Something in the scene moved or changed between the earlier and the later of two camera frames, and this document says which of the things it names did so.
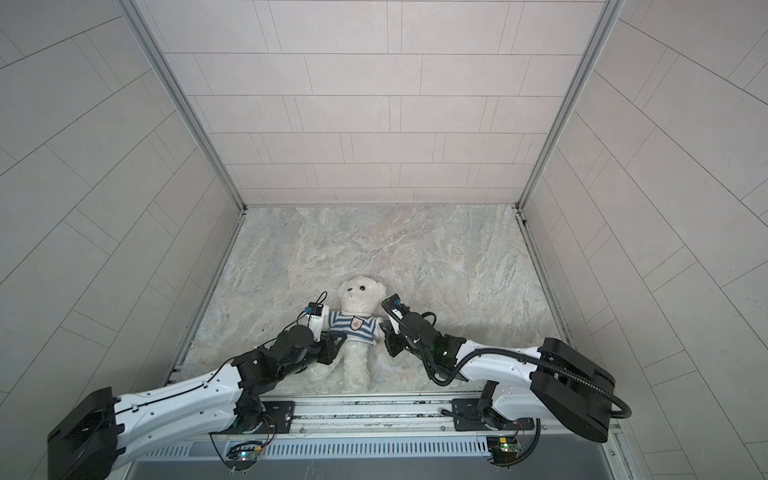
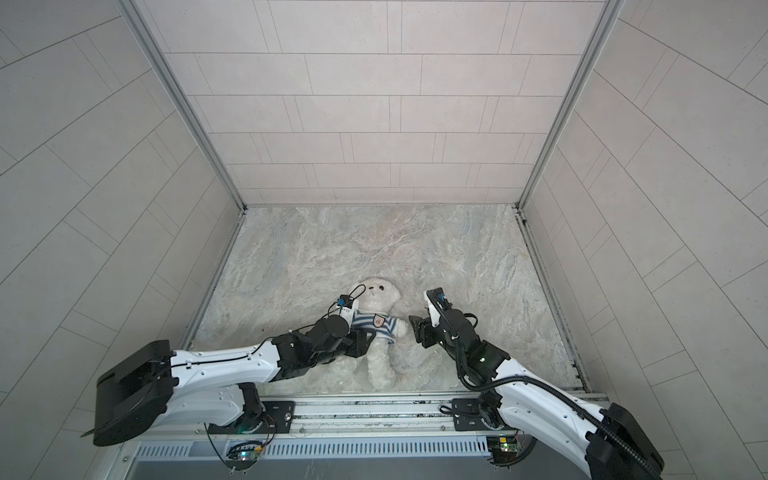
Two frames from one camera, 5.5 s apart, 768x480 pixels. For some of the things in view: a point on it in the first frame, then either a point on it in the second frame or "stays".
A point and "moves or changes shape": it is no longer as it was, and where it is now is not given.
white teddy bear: [357, 326] moves or changes shape
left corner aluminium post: [160, 53] stays
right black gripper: [390, 338] → [423, 330]
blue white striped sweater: [361, 328] moves or changes shape
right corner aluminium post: [577, 83] stays
